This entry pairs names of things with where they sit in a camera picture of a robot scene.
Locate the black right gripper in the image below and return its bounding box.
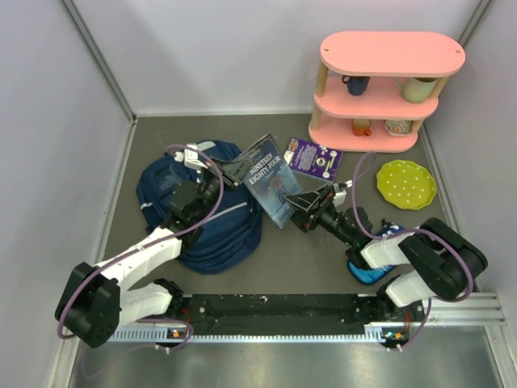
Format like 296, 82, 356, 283
284, 184, 355, 246

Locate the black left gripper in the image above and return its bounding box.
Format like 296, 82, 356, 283
195, 156, 256, 222

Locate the dark blue Nineteen Eighty-Four book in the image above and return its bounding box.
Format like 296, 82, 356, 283
235, 134, 301, 229

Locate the purple treehouse paperback book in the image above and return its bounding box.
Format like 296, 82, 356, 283
284, 137, 343, 183

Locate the navy blue student backpack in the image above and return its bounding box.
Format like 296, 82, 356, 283
135, 139, 264, 276

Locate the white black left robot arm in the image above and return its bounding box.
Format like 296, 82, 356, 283
55, 159, 252, 348

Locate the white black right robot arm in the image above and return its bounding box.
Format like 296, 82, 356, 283
285, 183, 488, 320

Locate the orange small cup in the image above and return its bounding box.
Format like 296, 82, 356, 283
351, 118, 372, 137

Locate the blue dinosaur pencil case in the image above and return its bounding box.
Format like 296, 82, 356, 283
347, 220, 405, 286

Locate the green polka dot plate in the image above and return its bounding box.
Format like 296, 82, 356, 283
376, 159, 437, 210

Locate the patterned small bowl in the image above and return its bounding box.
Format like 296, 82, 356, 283
384, 120, 412, 137

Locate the dark blue mug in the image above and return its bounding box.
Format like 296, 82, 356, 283
342, 75, 370, 96

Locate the pink three-tier shelf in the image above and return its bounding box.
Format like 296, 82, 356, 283
309, 31, 466, 154

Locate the cream green mug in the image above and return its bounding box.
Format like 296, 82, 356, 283
395, 78, 438, 103

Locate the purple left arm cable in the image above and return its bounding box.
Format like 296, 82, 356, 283
56, 143, 225, 355

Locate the grey slotted cable duct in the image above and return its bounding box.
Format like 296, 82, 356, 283
108, 325, 407, 344

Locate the aluminium frame rail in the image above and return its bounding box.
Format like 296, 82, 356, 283
427, 293, 506, 327

